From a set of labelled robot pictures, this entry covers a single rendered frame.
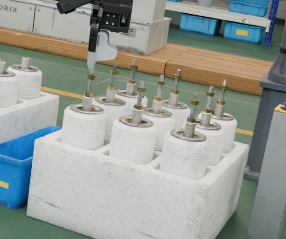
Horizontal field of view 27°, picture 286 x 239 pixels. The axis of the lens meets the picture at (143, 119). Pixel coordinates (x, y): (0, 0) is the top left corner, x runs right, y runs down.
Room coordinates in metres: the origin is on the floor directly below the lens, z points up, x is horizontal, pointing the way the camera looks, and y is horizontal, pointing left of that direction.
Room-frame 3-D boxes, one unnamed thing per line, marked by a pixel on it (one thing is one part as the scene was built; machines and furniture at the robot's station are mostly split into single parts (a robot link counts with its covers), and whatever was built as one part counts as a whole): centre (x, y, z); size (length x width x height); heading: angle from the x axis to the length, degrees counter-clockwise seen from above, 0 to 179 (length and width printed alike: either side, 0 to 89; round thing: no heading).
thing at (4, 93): (1.48, 0.38, 0.16); 0.10 x 0.10 x 0.18
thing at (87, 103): (1.26, 0.13, 0.26); 0.02 x 0.02 x 0.03
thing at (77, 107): (1.26, 0.13, 0.25); 0.08 x 0.08 x 0.01
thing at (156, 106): (1.33, -0.03, 0.26); 0.02 x 0.02 x 0.03
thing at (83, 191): (1.33, -0.03, 0.09); 0.39 x 0.39 x 0.18; 70
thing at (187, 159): (1.18, -0.10, 0.16); 0.10 x 0.10 x 0.18
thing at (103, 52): (1.24, 0.11, 0.38); 0.06 x 0.03 x 0.09; 92
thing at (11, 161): (1.38, 0.24, 0.06); 0.30 x 0.11 x 0.12; 160
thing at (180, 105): (1.44, -0.07, 0.25); 0.08 x 0.08 x 0.01
